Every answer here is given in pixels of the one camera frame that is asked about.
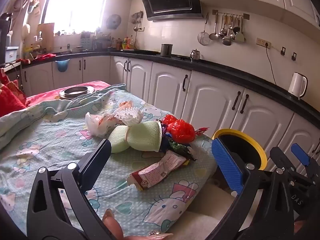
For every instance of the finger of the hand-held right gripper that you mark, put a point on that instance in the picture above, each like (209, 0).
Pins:
(300, 153)
(280, 157)

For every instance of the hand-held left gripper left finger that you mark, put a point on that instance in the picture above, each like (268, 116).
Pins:
(96, 165)

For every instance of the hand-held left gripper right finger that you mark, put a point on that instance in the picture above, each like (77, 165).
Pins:
(228, 165)

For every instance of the yellow rim waste bin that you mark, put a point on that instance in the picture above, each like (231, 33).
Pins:
(260, 150)

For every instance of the small green foam net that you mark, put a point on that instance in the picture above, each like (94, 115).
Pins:
(118, 140)

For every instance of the white plastic bag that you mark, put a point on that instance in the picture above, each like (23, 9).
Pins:
(100, 125)

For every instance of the red snack wrapper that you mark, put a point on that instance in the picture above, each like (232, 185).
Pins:
(201, 130)

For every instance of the dark patterned snack wrapper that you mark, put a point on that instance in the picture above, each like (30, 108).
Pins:
(176, 146)

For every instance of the large green foam net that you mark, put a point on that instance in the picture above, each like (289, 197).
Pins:
(145, 137)

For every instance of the large red plastic bag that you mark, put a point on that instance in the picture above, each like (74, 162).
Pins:
(181, 131)

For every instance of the red white food packet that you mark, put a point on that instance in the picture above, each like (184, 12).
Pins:
(155, 171)

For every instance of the white foam fruit net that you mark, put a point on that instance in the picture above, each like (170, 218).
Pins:
(130, 116)

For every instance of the small red plastic bag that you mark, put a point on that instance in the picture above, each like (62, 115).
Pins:
(169, 118)

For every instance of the person's left hand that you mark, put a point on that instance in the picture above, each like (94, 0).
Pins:
(112, 226)

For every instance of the cartoon cat printed blanket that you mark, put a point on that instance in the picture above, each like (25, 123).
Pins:
(50, 135)

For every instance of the white electric kettle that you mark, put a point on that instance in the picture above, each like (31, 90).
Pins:
(296, 85)

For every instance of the round metal pan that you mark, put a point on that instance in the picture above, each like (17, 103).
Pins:
(76, 92)

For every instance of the pink blanket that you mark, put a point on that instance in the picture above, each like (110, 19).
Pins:
(47, 93)

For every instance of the black kitchen countertop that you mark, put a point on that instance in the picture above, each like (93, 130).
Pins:
(225, 72)

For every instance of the white base cabinets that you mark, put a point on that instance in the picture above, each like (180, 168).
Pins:
(170, 87)

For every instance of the blue hanging cabinet bin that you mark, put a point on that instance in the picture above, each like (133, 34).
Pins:
(62, 66)

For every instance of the red patterned pillow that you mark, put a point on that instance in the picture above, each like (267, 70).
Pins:
(10, 100)

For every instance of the red cloth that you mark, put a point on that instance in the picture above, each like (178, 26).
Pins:
(43, 57)

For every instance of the pale green utensil holder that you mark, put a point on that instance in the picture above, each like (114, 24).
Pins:
(86, 44)

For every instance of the row of condiment bottles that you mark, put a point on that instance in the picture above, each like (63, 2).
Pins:
(126, 43)

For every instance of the row of hanging kitchen utensils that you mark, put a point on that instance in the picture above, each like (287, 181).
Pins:
(227, 40)

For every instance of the dark metal pot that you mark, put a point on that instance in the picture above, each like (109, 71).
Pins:
(166, 50)

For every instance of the wooden cutting board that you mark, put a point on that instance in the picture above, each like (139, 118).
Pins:
(47, 37)

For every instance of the cluster of small hanging tools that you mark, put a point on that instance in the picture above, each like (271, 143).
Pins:
(137, 20)

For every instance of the kitchen window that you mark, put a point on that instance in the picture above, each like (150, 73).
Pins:
(75, 10)

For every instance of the black range hood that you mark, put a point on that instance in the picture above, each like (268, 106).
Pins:
(170, 0)

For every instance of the black wall hook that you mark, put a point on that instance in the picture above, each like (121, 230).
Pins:
(294, 57)
(283, 51)

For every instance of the beige wall power strip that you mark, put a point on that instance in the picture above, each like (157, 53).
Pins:
(262, 42)

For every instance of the round wall fan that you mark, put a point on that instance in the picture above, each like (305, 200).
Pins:
(113, 21)

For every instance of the metal utensil rail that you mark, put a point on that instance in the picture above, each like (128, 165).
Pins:
(246, 16)

